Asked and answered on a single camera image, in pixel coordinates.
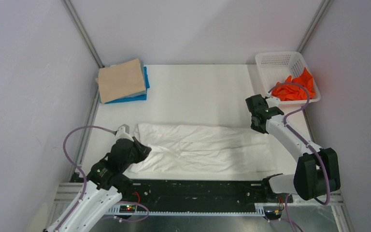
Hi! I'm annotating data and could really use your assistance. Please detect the white t shirt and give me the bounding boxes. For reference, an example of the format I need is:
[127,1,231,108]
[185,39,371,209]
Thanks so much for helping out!
[129,123,275,174]

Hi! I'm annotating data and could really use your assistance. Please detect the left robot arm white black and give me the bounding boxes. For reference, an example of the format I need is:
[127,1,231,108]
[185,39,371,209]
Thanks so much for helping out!
[46,137,152,232]

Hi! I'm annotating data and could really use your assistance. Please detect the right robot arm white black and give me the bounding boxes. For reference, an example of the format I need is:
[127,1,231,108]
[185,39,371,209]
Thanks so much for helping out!
[245,94,341,205]

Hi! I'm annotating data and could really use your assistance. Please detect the orange t shirt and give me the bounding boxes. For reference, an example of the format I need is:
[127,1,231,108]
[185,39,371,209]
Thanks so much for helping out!
[271,68,316,101]

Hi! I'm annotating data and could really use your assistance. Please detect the white plastic basket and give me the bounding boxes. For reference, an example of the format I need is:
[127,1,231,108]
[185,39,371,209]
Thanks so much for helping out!
[255,51,321,107]

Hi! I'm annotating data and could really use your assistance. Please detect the left circuit board with leds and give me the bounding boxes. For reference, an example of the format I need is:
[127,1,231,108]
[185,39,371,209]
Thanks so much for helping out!
[119,204,136,214]

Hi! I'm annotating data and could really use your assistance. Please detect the circuit board with leds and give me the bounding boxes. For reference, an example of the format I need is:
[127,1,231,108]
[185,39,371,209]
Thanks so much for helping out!
[119,204,136,214]
[264,210,282,223]

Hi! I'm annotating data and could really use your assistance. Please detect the blue folded t shirt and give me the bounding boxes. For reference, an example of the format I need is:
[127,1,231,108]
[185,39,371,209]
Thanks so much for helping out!
[105,66,150,104]

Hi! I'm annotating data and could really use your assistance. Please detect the beige folded t shirt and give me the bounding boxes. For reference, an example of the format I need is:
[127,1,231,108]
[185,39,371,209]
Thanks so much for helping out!
[96,58,145,104]

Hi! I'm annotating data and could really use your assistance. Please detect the right circuit board with leds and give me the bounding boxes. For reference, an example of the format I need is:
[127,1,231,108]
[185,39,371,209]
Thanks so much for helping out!
[264,210,282,223]

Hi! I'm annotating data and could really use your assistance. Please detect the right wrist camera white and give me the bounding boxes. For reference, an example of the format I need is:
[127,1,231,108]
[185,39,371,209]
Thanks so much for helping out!
[266,96,281,107]

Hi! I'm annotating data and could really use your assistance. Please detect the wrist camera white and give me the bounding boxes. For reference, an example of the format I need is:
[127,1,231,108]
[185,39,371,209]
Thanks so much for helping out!
[115,124,134,142]
[266,96,281,107]

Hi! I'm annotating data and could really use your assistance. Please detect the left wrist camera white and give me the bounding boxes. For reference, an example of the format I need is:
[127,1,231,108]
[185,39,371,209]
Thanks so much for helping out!
[115,124,134,142]

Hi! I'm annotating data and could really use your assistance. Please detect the white toothed cable strip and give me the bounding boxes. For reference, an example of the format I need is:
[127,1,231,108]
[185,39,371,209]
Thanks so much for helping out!
[105,205,265,217]

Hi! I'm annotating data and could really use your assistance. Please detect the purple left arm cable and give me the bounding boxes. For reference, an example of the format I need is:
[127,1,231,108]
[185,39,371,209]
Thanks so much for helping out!
[52,125,149,231]

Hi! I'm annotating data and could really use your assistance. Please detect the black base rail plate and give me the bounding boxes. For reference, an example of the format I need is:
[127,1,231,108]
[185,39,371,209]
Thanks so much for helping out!
[122,179,293,213]

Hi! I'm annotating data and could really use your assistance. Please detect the aluminium frame rail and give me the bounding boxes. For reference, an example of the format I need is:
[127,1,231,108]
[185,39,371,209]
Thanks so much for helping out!
[61,0,104,68]

